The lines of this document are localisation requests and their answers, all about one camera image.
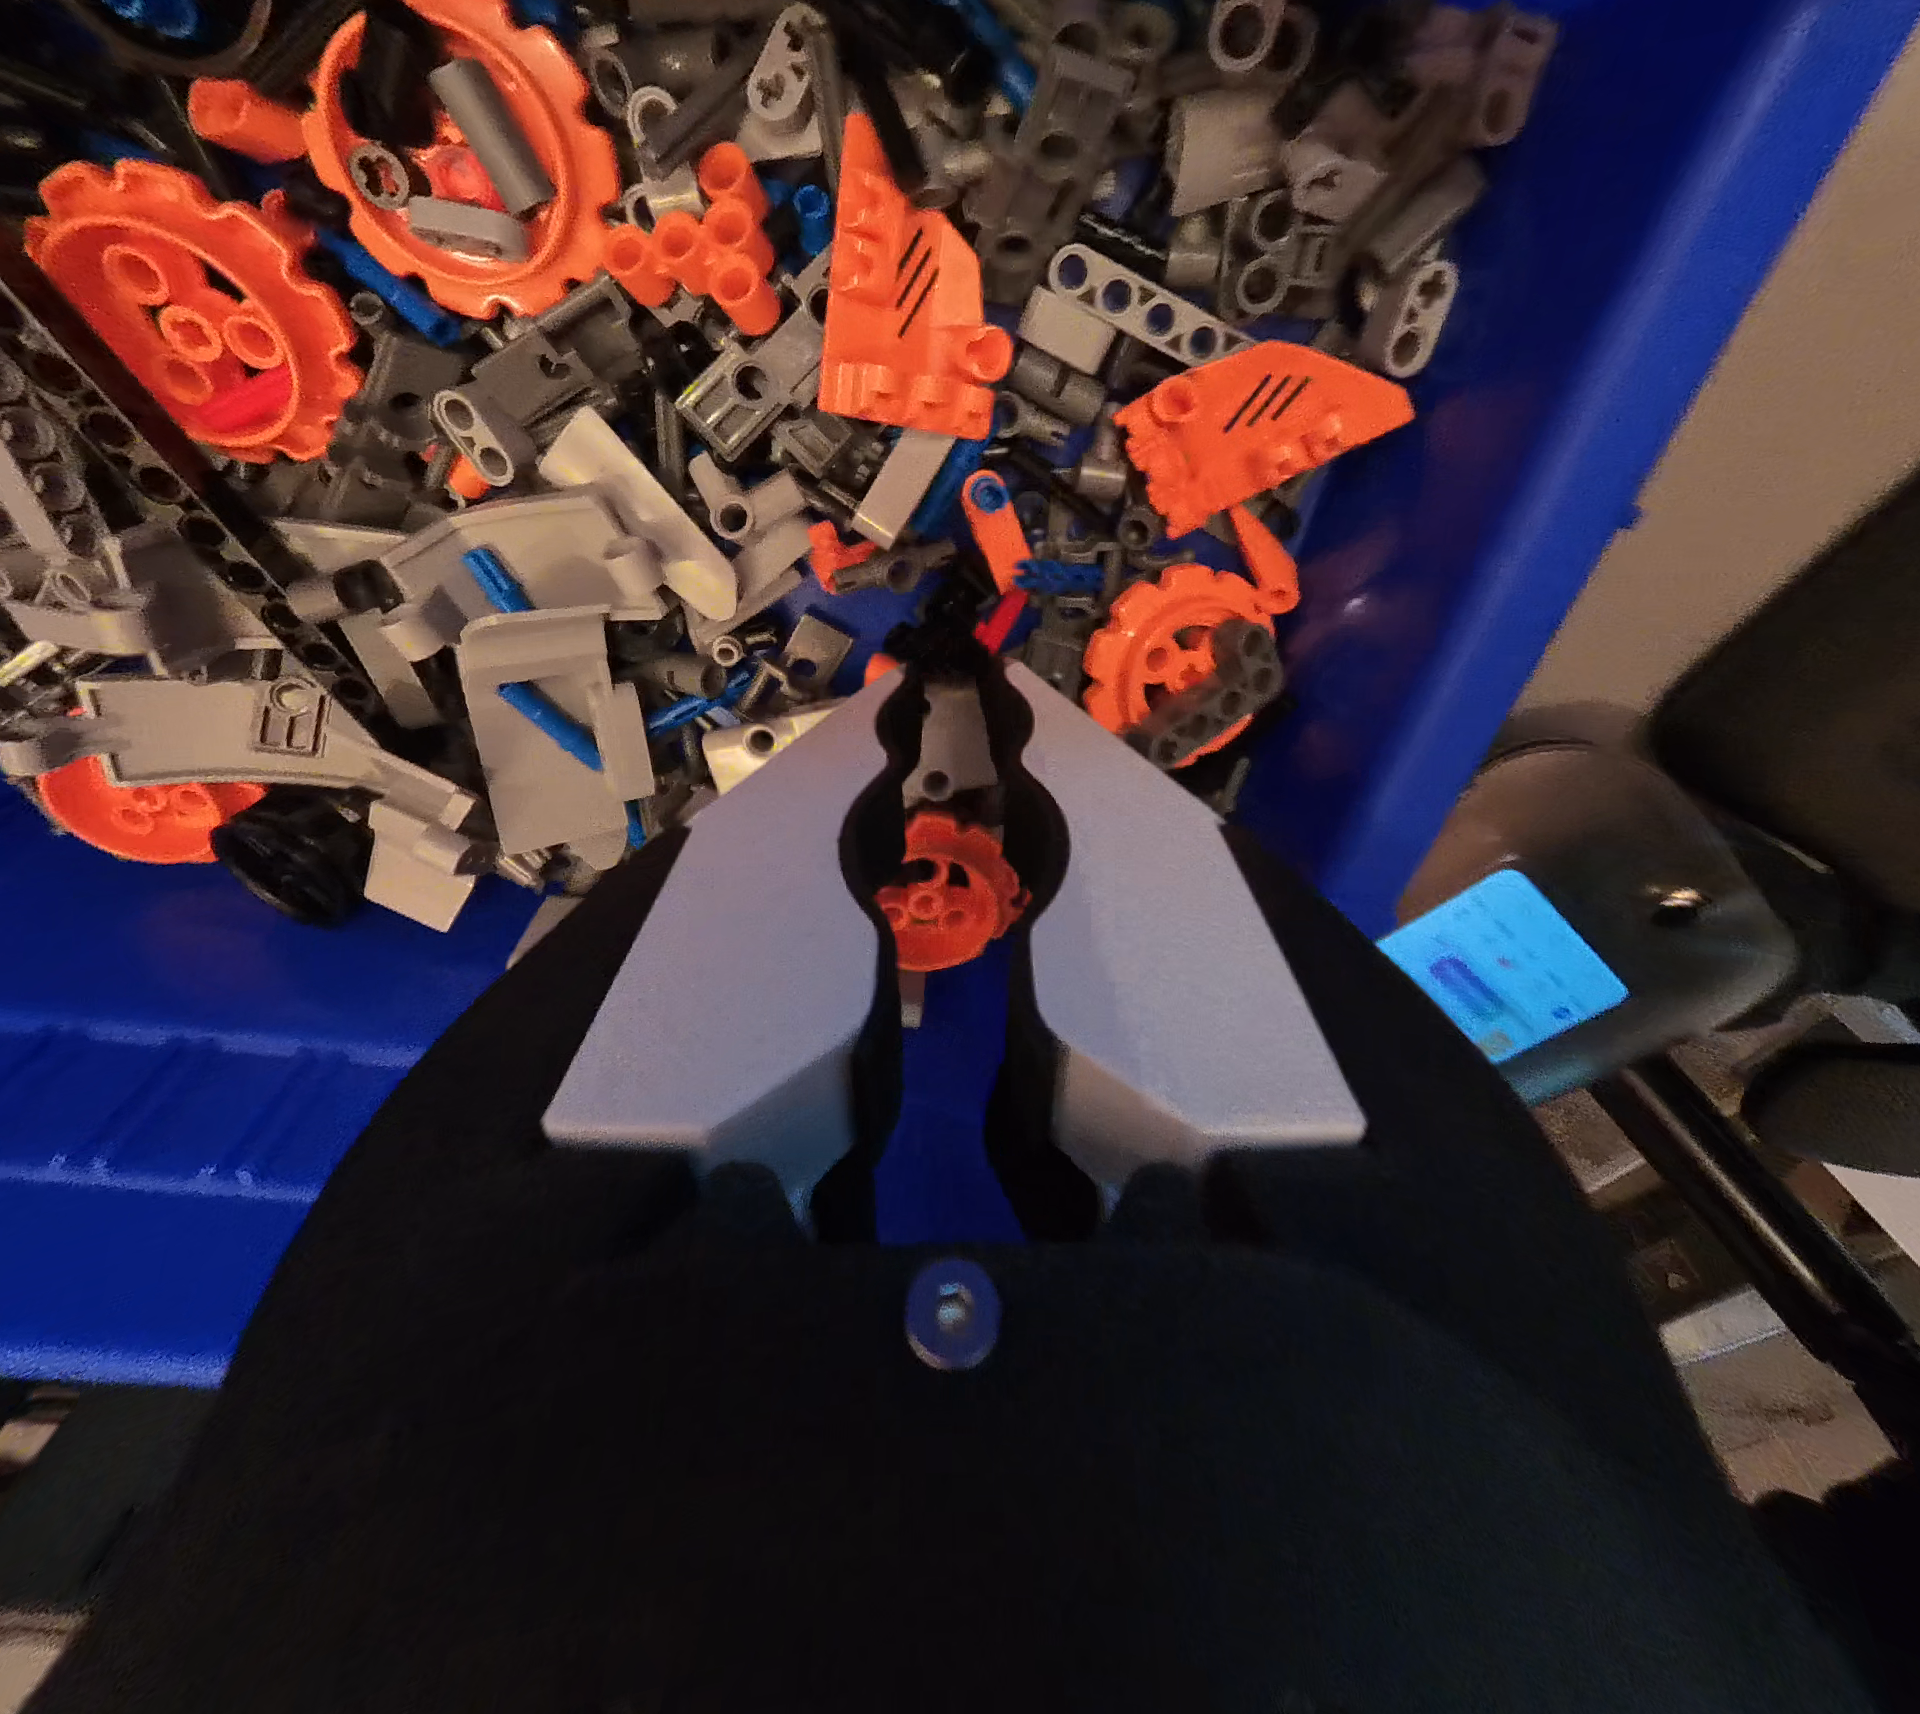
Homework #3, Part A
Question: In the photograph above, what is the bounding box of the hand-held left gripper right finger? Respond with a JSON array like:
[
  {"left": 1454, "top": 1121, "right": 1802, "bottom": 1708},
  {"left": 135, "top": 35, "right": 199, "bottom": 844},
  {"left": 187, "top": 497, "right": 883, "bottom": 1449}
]
[{"left": 983, "top": 659, "right": 1371, "bottom": 1243}]

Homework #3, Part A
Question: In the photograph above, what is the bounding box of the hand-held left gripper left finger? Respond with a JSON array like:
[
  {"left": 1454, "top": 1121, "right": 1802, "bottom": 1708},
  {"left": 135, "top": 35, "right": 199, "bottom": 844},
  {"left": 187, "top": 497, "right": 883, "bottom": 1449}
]
[{"left": 540, "top": 670, "right": 921, "bottom": 1243}]

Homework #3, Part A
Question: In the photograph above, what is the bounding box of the orange sprocket with grey beam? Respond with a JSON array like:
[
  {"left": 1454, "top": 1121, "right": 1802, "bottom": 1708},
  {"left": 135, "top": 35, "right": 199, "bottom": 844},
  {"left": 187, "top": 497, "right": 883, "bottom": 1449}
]
[{"left": 1080, "top": 562, "right": 1291, "bottom": 773}]

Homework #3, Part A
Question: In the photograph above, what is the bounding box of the small grey connector piece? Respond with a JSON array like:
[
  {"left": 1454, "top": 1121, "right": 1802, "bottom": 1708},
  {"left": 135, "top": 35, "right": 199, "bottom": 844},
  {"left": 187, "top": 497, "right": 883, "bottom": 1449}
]
[{"left": 905, "top": 675, "right": 1004, "bottom": 803}]

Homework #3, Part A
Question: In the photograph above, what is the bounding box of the blue plastic bin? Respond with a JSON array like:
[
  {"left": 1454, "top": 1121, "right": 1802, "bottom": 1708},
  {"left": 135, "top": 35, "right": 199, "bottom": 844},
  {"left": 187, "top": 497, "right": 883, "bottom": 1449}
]
[{"left": 0, "top": 0, "right": 1920, "bottom": 1390}]

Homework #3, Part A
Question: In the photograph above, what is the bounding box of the pile of plastic building pieces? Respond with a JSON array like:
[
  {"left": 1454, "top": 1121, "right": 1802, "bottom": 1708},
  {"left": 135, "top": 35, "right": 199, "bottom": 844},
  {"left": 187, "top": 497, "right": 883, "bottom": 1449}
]
[{"left": 0, "top": 0, "right": 1562, "bottom": 981}]

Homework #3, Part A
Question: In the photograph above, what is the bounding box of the smartphone in leather holder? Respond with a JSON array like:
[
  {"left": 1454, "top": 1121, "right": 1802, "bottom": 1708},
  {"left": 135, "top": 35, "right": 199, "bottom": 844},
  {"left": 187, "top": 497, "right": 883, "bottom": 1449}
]
[{"left": 1377, "top": 699, "right": 1802, "bottom": 1068}]

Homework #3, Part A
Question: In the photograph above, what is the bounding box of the black metal bar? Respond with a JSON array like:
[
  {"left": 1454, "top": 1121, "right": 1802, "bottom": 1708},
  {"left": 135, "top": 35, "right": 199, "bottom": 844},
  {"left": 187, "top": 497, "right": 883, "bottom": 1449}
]
[{"left": 1590, "top": 1053, "right": 1920, "bottom": 1408}]

